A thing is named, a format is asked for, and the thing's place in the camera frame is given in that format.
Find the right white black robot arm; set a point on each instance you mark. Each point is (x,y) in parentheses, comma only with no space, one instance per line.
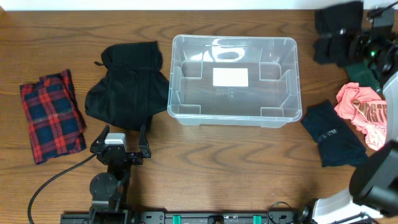
(372,191)

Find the dark green folded cloth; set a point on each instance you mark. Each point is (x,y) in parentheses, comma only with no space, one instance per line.
(365,74)

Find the black cloth with band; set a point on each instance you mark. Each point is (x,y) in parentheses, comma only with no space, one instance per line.
(336,26)

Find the black mounting rail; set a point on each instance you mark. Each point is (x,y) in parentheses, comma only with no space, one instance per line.
(279,216)

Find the red blue plaid cloth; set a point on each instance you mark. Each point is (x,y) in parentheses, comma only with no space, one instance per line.
(55,123)

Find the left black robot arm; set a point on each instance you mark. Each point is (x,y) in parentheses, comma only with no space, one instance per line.
(109,189)

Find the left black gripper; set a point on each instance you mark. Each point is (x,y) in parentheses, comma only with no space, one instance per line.
(143,152)

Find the white label in bin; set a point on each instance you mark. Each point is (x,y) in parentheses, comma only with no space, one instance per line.
(230,77)

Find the large black garment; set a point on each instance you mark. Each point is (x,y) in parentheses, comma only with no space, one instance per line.
(133,89)

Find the clear plastic storage bin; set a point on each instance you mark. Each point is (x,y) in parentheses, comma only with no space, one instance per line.
(272,99)

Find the dark navy cloth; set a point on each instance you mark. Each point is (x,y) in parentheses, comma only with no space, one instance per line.
(337,143)

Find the pink printed shirt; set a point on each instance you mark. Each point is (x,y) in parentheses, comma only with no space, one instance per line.
(366,110)

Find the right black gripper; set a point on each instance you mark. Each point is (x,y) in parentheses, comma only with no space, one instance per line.
(359,42)

